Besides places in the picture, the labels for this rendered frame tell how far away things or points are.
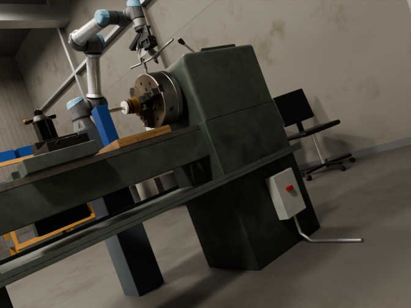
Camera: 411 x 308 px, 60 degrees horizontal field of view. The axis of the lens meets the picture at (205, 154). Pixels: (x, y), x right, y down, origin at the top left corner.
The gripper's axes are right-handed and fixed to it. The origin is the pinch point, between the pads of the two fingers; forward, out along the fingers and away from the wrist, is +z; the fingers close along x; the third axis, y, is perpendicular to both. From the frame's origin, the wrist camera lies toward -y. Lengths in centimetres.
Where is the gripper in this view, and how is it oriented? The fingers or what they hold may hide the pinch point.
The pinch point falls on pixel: (148, 65)
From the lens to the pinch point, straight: 208.5
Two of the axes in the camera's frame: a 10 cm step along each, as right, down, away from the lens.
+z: 2.8, 9.5, 0.9
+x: 4.9, -2.3, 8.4
